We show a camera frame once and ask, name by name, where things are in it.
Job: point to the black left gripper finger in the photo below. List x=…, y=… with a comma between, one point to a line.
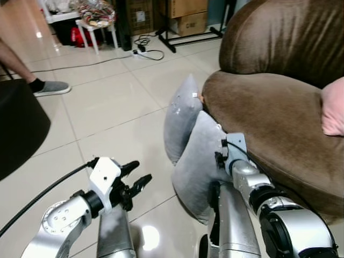
x=141, y=184
x=130, y=167

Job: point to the large grey pillow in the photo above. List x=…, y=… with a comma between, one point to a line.
x=199, y=166

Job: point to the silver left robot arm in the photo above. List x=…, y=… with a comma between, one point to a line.
x=59, y=226

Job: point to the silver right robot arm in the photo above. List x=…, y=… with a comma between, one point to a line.
x=293, y=228

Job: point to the small grey pillow with tag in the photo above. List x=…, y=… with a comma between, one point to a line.
x=181, y=118

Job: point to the brown velvet sofa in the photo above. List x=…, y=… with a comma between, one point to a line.
x=274, y=107

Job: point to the pink pillow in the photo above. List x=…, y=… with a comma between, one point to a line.
x=334, y=107

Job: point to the silver left robot leg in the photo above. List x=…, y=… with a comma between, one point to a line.
x=114, y=236

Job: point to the silver robot leg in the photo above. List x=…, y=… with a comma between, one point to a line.
x=234, y=226
x=114, y=236

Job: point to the silver right robot leg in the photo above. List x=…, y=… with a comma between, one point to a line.
x=234, y=226

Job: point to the grey slip-on shoe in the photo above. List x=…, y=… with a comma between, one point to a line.
x=54, y=87

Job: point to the white power strip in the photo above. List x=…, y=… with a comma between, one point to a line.
x=138, y=51

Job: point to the black round seat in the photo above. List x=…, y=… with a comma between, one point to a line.
x=19, y=129

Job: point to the black sock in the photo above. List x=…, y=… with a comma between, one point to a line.
x=36, y=85

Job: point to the black metal stand base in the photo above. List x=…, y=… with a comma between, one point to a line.
x=185, y=37

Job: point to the printed cardboard box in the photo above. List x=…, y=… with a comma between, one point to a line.
x=189, y=25

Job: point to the red bag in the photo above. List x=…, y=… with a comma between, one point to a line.
x=80, y=36

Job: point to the white plastic stool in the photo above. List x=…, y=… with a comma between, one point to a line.
x=88, y=29

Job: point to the dark box with white label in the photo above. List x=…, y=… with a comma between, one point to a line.
x=141, y=16

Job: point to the plain cardboard box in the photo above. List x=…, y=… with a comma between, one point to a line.
x=187, y=6

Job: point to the patterned plastic bag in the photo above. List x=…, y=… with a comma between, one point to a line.
x=97, y=12

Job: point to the person's bare leg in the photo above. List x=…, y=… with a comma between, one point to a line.
x=13, y=59

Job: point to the white shelf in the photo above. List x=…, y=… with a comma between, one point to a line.
x=59, y=13

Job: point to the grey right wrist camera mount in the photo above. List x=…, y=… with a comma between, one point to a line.
x=236, y=153

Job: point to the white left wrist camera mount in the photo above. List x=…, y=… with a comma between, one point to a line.
x=104, y=176

